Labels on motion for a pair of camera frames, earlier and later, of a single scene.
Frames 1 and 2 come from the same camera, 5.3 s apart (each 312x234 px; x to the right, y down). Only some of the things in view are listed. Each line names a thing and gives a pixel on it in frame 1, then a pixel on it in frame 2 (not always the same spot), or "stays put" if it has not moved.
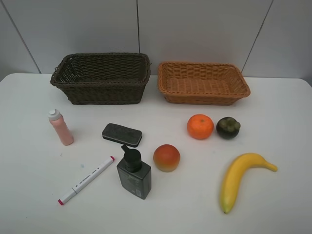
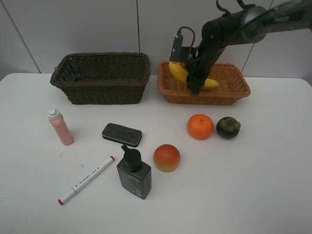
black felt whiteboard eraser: [127, 136] stays put
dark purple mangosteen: [227, 127] stays put
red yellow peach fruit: [166, 158] stays put
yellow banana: [242, 163] -> [181, 74]
